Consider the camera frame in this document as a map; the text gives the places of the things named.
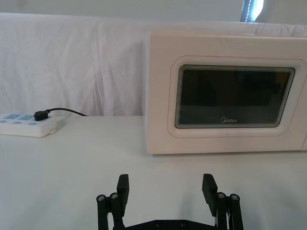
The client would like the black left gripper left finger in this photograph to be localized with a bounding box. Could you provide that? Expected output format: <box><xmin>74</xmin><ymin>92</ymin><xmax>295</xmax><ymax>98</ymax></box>
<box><xmin>96</xmin><ymin>174</ymin><xmax>130</xmax><ymax>230</ymax></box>

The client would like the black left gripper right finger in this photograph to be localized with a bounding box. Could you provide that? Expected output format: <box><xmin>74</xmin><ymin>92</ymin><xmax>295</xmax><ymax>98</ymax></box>
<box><xmin>202</xmin><ymin>173</ymin><xmax>245</xmax><ymax>230</ymax></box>

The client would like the white table cloth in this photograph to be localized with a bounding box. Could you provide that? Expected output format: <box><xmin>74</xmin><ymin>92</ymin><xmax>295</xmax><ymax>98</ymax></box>
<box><xmin>0</xmin><ymin>114</ymin><xmax>307</xmax><ymax>230</ymax></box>

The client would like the cream microwave oven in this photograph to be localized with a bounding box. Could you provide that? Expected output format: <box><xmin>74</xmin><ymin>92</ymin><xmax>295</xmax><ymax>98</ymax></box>
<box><xmin>142</xmin><ymin>30</ymin><xmax>307</xmax><ymax>155</ymax></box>

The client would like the white power strip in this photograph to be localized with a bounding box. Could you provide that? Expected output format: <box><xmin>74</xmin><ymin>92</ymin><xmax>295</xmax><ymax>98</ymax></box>
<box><xmin>0</xmin><ymin>113</ymin><xmax>58</xmax><ymax>138</ymax></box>

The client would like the white curtain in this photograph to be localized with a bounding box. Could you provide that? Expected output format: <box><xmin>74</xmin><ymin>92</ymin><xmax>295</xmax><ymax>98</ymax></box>
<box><xmin>0</xmin><ymin>0</ymin><xmax>307</xmax><ymax>117</ymax></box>

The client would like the black plug with cable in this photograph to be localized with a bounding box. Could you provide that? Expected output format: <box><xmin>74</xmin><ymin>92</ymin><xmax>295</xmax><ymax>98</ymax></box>
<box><xmin>34</xmin><ymin>108</ymin><xmax>88</xmax><ymax>122</ymax></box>

